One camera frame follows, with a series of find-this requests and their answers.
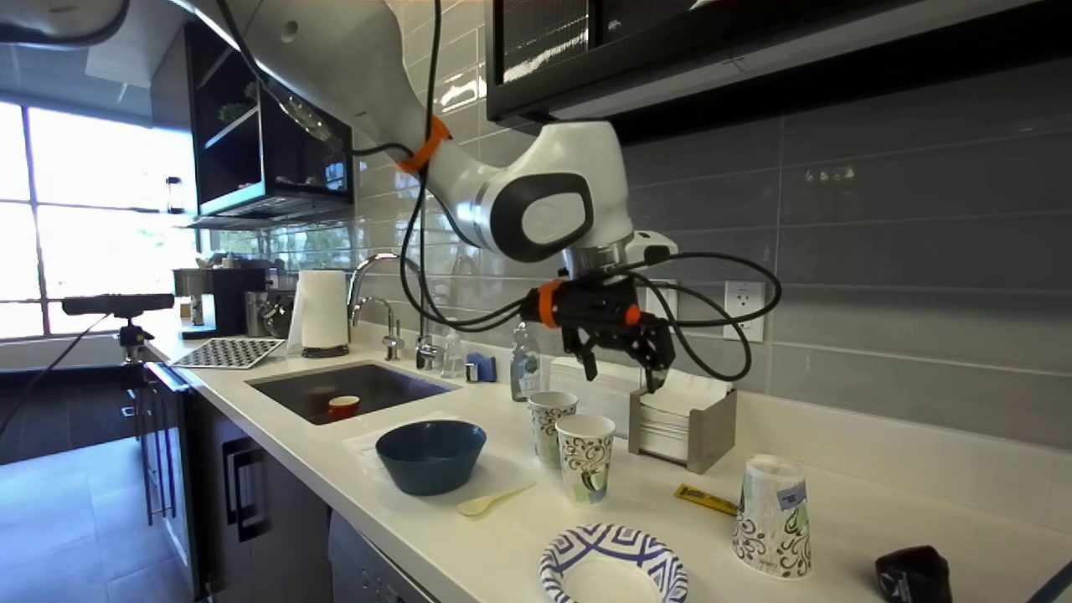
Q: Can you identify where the clear dish soap bottle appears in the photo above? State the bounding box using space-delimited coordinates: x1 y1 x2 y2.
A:
510 321 544 403

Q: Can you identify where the upside-down patterned paper cup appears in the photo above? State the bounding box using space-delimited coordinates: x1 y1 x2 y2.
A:
734 454 810 576

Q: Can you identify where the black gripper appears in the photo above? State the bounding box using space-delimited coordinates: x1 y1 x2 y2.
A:
558 268 676 391

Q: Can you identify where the black camera on tripod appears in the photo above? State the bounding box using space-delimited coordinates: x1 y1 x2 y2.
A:
61 294 174 358

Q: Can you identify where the white plastic spoon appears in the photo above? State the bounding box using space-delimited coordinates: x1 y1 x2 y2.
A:
457 482 535 518

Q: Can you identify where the small black object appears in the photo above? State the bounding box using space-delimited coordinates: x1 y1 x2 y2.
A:
874 545 951 603

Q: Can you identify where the orange cup in sink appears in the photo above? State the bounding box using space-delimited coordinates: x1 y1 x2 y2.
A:
324 396 362 421

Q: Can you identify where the white wall outlet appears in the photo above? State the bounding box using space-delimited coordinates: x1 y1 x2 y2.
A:
724 282 763 342

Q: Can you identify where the black upper cabinet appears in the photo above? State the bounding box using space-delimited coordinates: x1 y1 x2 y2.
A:
487 0 1072 142

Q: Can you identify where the black coffee machine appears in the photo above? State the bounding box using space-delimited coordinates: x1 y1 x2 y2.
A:
174 266 291 338

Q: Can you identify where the dish drying mat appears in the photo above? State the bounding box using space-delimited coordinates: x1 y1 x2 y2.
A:
177 338 281 372

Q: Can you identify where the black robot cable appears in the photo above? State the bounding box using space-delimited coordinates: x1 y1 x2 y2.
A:
213 0 783 386

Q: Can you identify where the steel kitchen sink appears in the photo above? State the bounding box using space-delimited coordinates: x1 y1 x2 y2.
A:
252 365 443 425

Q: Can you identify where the paper towel roll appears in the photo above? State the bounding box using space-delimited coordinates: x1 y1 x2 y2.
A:
294 270 348 356

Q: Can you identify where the chrome sink faucet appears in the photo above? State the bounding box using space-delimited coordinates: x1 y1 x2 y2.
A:
348 252 405 363

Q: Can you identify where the grey napkin holder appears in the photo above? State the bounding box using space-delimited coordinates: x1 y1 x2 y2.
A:
630 372 739 471

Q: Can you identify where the dark blue bowl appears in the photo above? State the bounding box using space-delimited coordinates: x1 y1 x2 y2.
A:
376 420 487 496

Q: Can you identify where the yellow packet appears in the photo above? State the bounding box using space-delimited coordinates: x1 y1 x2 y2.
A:
673 485 739 516

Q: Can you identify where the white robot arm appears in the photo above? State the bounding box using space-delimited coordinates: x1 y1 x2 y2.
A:
174 0 673 387

